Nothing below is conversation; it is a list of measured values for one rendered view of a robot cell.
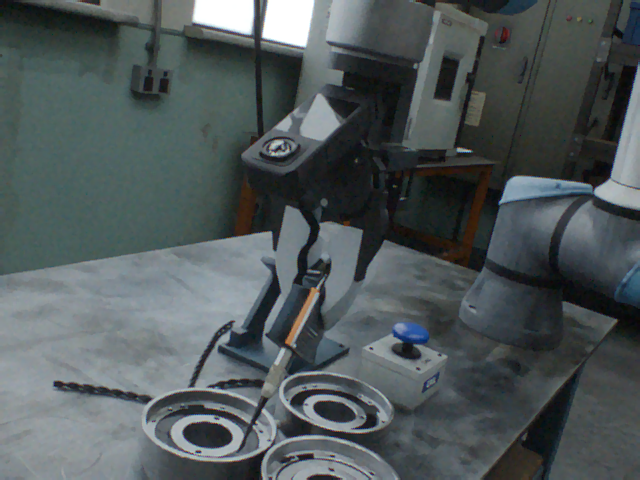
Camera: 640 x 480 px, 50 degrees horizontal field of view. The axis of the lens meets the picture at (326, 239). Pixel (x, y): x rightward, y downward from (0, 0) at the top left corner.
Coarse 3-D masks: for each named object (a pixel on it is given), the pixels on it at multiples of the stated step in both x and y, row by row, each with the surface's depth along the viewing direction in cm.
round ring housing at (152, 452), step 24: (168, 408) 56; (216, 408) 58; (240, 408) 58; (144, 432) 50; (192, 432) 55; (216, 432) 56; (240, 432) 55; (264, 432) 55; (144, 456) 50; (168, 456) 49; (192, 456) 48; (216, 456) 51; (240, 456) 49
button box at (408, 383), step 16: (368, 352) 72; (384, 352) 72; (400, 352) 72; (416, 352) 73; (432, 352) 75; (368, 368) 72; (384, 368) 71; (400, 368) 70; (416, 368) 70; (432, 368) 71; (384, 384) 71; (400, 384) 70; (416, 384) 69; (432, 384) 73; (400, 400) 70; (416, 400) 70
